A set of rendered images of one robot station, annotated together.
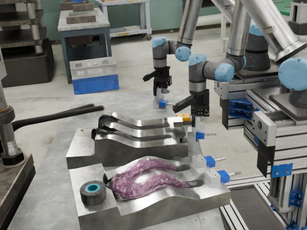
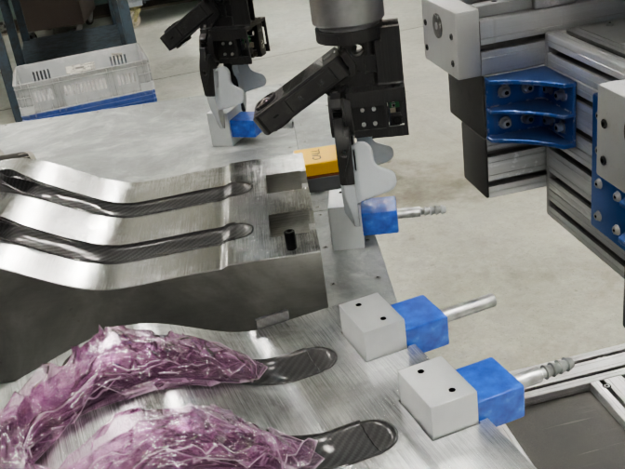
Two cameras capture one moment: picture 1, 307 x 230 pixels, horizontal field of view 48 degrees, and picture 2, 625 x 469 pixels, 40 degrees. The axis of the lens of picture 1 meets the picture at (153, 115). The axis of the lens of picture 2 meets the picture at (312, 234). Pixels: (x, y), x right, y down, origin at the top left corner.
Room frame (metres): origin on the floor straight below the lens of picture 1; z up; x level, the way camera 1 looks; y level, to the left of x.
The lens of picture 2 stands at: (0.52, -0.11, 1.24)
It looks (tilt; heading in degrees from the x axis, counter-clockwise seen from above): 26 degrees down; 359
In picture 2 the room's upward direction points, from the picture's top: 8 degrees counter-clockwise
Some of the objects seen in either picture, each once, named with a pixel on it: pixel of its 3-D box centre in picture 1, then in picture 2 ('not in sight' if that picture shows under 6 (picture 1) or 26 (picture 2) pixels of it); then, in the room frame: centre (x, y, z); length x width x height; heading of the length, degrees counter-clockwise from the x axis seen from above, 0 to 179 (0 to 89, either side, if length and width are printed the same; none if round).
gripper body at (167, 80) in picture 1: (161, 76); (229, 22); (1.80, -0.06, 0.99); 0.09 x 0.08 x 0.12; 65
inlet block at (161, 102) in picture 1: (165, 103); (253, 124); (1.80, -0.07, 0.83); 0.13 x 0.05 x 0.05; 65
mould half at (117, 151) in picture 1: (128, 136); (78, 249); (1.35, 0.12, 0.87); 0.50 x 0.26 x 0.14; 90
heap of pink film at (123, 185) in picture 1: (147, 175); (105, 423); (0.99, 0.03, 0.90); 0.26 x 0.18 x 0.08; 107
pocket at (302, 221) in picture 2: (180, 139); (294, 239); (1.28, -0.11, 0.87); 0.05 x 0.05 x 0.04; 0
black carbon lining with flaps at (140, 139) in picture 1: (130, 127); (79, 208); (1.34, 0.10, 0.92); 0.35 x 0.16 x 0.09; 90
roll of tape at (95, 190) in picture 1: (93, 192); not in sight; (0.88, 0.20, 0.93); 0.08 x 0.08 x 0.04
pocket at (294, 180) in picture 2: (178, 128); (288, 196); (1.39, -0.11, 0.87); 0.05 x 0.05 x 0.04; 0
